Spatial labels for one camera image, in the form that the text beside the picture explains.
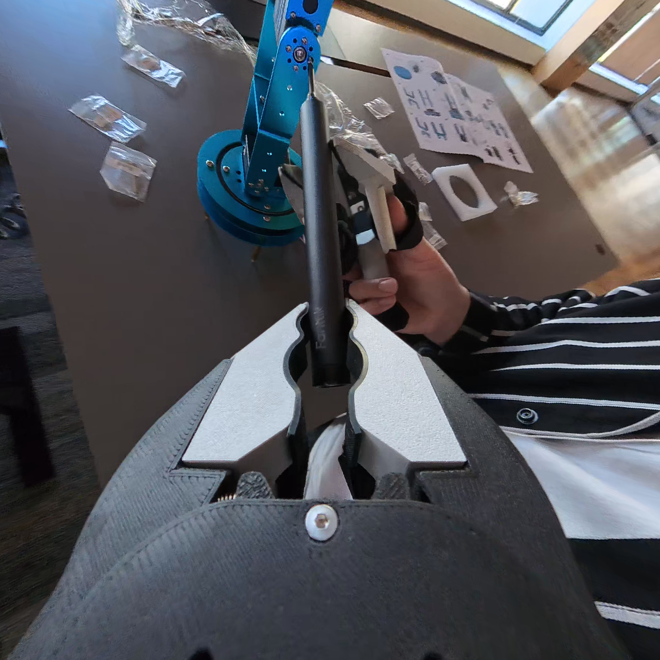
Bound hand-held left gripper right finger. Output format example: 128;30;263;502
346;299;468;467

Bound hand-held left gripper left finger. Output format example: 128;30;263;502
181;303;310;470

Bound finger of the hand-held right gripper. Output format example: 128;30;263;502
278;164;305;220
332;136;398;254

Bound black electric screwdriver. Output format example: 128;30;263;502
300;56;347;388

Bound blue toy robot arm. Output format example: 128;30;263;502
196;0;335;261

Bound person's right forearm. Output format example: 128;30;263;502
441;279;660;439

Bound person's right hand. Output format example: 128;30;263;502
344;195;471;347

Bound crumpled clear plastic bag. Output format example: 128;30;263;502
315;81;404;173

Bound printed instruction sheet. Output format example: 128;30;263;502
382;48;534;174

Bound large crumpled plastic wrap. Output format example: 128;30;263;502
116;0;259;64

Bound person's striped jacket torso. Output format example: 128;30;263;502
503;412;660;660

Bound window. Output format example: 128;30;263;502
446;0;574;36

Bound dark furniture piece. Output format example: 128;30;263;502
0;325;56;488

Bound office chair wheel base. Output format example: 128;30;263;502
0;193;28;239

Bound white foam frame piece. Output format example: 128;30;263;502
432;164;499;222

